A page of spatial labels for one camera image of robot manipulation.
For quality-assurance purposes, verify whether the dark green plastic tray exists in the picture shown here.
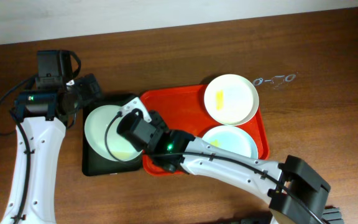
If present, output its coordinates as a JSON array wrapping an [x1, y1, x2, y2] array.
[[82, 93, 142, 176]]

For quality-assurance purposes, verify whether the cream white plate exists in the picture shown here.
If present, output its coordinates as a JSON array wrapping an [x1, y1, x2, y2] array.
[[203, 74, 259, 126]]

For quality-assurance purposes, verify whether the red plastic tray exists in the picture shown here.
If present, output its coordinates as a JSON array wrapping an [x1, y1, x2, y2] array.
[[140, 85, 270, 160]]

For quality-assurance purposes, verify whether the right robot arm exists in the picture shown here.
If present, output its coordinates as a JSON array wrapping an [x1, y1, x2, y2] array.
[[116, 109, 331, 223]]

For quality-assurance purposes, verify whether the pale green plate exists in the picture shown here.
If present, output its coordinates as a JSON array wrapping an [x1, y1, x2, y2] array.
[[84, 105, 140, 161]]

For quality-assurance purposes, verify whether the light blue plate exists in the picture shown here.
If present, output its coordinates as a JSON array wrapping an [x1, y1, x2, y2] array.
[[202, 126, 259, 159]]

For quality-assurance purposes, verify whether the green and yellow sponge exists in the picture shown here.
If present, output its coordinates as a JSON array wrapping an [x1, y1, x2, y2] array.
[[112, 152, 132, 161]]

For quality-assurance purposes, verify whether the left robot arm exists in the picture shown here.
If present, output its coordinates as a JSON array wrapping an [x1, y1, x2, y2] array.
[[1, 50, 102, 223]]

